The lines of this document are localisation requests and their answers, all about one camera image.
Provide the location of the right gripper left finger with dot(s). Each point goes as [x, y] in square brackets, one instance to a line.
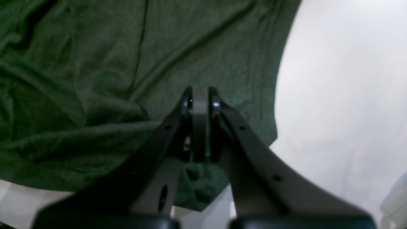
[142, 189]

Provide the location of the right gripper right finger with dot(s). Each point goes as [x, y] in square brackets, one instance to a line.
[264, 188]

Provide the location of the dark green t-shirt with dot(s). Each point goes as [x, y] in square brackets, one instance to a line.
[84, 83]

